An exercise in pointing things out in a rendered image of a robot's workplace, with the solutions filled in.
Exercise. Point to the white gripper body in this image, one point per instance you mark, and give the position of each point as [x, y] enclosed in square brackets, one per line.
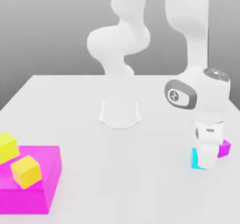
[208, 155]

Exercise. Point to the small cyan cube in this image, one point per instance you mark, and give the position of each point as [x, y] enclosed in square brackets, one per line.
[194, 158]

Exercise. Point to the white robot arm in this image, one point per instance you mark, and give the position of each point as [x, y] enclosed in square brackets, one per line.
[120, 46]

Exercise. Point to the small purple cube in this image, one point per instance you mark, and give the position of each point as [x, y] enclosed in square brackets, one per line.
[224, 150]

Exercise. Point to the small golden yellow cube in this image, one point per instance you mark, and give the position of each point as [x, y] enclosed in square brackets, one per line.
[26, 172]

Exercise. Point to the small lime yellow cube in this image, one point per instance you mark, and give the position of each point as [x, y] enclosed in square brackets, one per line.
[7, 146]

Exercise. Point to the large magenta box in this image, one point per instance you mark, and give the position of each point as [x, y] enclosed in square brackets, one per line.
[28, 199]

